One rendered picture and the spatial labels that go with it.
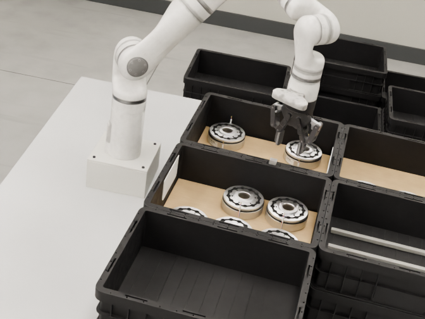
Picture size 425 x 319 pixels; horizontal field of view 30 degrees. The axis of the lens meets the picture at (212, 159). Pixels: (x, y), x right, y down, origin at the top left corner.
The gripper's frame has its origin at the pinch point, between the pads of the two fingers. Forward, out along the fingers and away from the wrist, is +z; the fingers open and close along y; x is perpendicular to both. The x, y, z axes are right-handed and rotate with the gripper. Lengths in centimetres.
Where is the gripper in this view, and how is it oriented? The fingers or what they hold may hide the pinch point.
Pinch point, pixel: (289, 143)
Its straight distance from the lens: 199.1
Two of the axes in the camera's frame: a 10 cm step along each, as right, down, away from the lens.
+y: -8.1, -4.2, 4.2
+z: -1.5, 8.3, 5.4
